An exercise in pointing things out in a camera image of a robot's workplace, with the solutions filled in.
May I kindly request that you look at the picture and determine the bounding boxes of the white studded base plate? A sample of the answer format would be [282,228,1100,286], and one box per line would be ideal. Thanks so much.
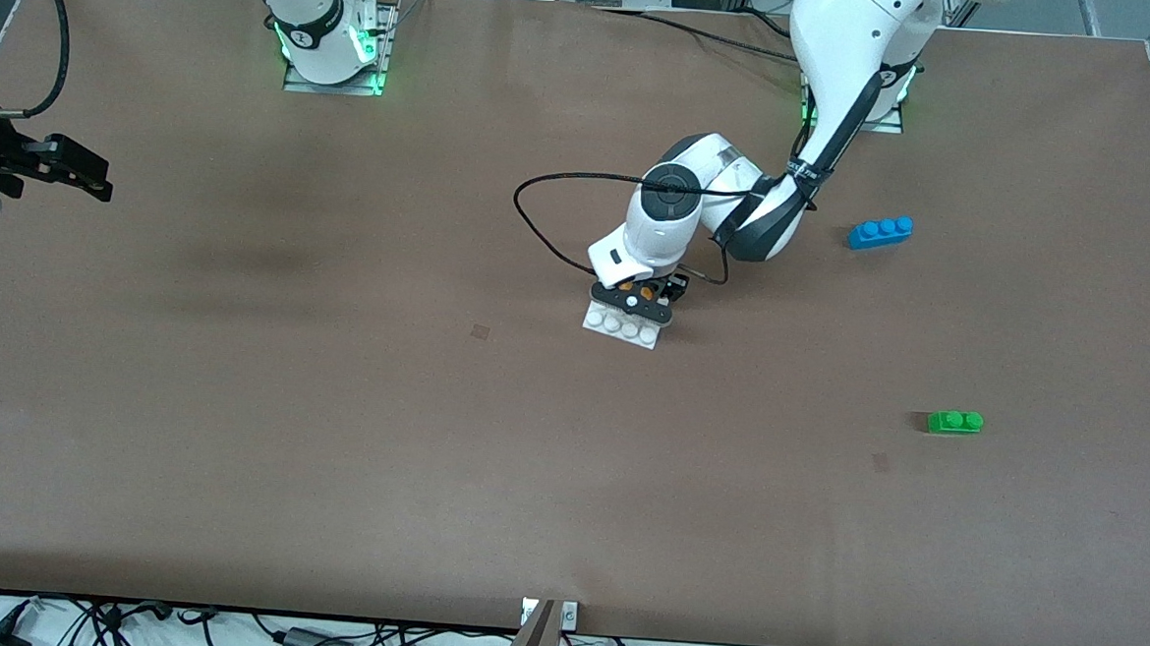
[581,299,662,351]

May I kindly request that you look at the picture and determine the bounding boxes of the blue three-stud block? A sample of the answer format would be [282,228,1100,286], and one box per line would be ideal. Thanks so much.
[846,213,915,253]

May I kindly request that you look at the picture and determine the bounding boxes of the green two-stud block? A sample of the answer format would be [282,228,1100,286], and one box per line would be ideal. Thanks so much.
[927,408,985,437]

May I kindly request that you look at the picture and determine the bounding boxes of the black adapter orange connectors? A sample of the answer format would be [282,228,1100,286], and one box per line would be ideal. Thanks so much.
[280,625,355,646]

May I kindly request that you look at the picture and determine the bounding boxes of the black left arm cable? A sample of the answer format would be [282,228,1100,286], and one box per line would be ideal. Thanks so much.
[510,49,890,297]

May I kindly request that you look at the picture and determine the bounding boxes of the white metal bracket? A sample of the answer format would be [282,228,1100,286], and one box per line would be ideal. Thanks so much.
[520,598,581,631]

